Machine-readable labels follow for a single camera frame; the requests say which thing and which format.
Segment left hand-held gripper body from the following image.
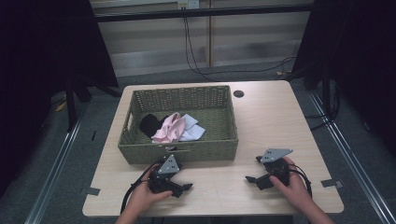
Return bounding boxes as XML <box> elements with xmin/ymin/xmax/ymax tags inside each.
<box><xmin>147</xmin><ymin>154</ymin><xmax>185</xmax><ymax>194</ymax></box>

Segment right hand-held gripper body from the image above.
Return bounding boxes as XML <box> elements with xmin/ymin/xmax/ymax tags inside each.
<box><xmin>259</xmin><ymin>147</ymin><xmax>294</xmax><ymax>189</ymax></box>

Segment person's right hand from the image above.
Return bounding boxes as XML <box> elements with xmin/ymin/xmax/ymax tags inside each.
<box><xmin>268</xmin><ymin>156</ymin><xmax>313</xmax><ymax>214</ymax></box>

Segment person's left hand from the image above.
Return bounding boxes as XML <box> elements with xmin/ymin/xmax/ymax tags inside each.
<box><xmin>128</xmin><ymin>163</ymin><xmax>174</xmax><ymax>217</ymax></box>

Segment metal basket tag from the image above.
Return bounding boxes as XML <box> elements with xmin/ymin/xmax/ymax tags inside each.
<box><xmin>164</xmin><ymin>146</ymin><xmax>191</xmax><ymax>154</ymax></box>

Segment pink cloth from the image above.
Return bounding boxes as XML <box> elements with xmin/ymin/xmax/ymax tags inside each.
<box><xmin>151</xmin><ymin>112</ymin><xmax>187</xmax><ymax>145</ymax></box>

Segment pale blue cloth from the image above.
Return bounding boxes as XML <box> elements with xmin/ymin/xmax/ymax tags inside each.
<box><xmin>178</xmin><ymin>113</ymin><xmax>206</xmax><ymax>143</ymax></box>

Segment black cloth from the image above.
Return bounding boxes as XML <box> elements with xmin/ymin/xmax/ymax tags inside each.
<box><xmin>138</xmin><ymin>113</ymin><xmax>169</xmax><ymax>139</ymax></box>

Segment green woven basket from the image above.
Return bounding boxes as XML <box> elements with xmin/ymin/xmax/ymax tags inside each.
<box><xmin>117</xmin><ymin>85</ymin><xmax>239</xmax><ymax>165</ymax></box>

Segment black metal stand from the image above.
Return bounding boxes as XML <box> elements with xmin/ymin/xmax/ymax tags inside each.
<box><xmin>64</xmin><ymin>77</ymin><xmax>123</xmax><ymax>133</ymax></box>

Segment black curtain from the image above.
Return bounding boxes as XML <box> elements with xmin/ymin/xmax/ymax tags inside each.
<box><xmin>292</xmin><ymin>0</ymin><xmax>396</xmax><ymax>158</ymax></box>
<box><xmin>0</xmin><ymin>0</ymin><xmax>120</xmax><ymax>199</ymax></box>

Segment black horizontal bar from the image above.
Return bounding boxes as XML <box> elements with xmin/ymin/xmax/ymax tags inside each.
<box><xmin>92</xmin><ymin>3</ymin><xmax>315</xmax><ymax>23</ymax></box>

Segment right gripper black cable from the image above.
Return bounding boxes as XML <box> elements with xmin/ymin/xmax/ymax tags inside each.
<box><xmin>288</xmin><ymin>162</ymin><xmax>313</xmax><ymax>199</ymax></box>

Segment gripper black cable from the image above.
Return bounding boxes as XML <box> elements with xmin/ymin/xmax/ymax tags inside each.
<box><xmin>288</xmin><ymin>162</ymin><xmax>313</xmax><ymax>199</ymax></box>
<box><xmin>120</xmin><ymin>163</ymin><xmax>157</xmax><ymax>215</ymax></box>

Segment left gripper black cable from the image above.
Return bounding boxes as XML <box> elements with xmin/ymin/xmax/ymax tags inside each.
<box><xmin>120</xmin><ymin>163</ymin><xmax>157</xmax><ymax>215</ymax></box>

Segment metal floor rail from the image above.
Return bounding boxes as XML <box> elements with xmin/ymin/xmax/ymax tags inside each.
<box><xmin>307</xmin><ymin>91</ymin><xmax>396</xmax><ymax>224</ymax></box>
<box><xmin>23</xmin><ymin>102</ymin><xmax>90</xmax><ymax>224</ymax></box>

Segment black hanging cables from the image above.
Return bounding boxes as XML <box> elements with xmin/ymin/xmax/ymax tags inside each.
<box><xmin>182</xmin><ymin>8</ymin><xmax>297</xmax><ymax>82</ymax></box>

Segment white wall socket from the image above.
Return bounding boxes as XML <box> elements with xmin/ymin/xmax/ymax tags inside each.
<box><xmin>177</xmin><ymin>0</ymin><xmax>201</xmax><ymax>10</ymax></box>

